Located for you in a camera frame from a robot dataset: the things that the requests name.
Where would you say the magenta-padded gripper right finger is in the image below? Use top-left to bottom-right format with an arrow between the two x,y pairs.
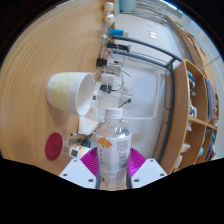
126,147 -> 168,190

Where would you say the small dark blue bottle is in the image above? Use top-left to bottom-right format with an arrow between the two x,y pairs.
80,138 -> 93,148

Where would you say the wooden shelf unit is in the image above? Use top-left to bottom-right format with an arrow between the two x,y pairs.
169,59 -> 221,174

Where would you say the white cup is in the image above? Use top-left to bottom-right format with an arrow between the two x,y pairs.
45,71 -> 97,117

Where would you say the clear plastic water bottle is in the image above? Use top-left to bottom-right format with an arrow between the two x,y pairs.
95,107 -> 133,192

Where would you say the light blue pillow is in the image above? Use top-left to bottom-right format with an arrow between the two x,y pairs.
119,0 -> 138,14

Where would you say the small white digital clock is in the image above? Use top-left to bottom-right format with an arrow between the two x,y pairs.
68,145 -> 83,159

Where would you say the white power adapter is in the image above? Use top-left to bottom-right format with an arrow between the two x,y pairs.
99,73 -> 116,88

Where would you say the white crumpled paper bag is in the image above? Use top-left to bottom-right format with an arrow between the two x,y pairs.
77,106 -> 99,136

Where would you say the dark metal desk frame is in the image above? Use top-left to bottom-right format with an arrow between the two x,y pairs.
106,34 -> 184,164

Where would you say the small white round object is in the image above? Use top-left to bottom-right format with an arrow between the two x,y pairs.
103,13 -> 116,25
104,1 -> 115,13

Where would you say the flat round red coaster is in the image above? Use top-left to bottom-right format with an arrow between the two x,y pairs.
44,132 -> 64,162

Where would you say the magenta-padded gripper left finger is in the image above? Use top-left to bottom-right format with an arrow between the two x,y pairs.
59,147 -> 101,190

